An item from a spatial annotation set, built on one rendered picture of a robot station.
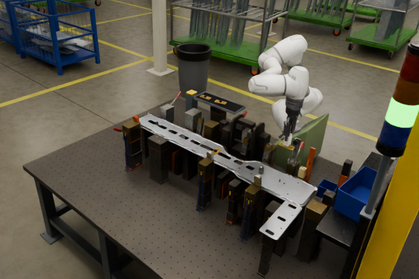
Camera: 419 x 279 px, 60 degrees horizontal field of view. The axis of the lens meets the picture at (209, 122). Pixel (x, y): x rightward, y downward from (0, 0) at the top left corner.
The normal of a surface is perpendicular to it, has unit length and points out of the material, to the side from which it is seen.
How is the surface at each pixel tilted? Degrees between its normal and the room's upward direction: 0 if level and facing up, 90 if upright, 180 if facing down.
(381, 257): 90
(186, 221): 0
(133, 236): 0
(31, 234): 0
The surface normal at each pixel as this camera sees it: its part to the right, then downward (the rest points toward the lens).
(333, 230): 0.04, -0.87
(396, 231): -0.61, 0.36
